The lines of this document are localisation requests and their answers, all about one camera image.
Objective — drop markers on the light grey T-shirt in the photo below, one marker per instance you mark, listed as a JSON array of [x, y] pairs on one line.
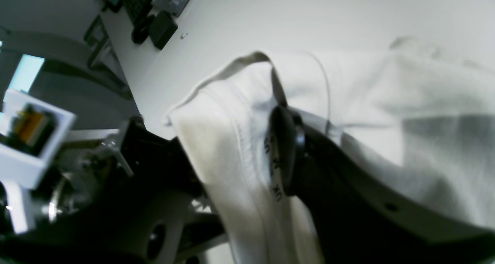
[[414, 117]]

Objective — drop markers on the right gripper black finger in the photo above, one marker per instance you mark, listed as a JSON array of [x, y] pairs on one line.
[[359, 220]]

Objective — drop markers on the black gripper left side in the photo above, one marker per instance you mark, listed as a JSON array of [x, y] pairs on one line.
[[146, 218]]

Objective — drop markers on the dark objects beyond table edge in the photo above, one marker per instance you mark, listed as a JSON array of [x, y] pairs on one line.
[[139, 20]]

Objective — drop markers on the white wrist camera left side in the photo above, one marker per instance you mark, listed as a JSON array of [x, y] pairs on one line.
[[32, 132]]

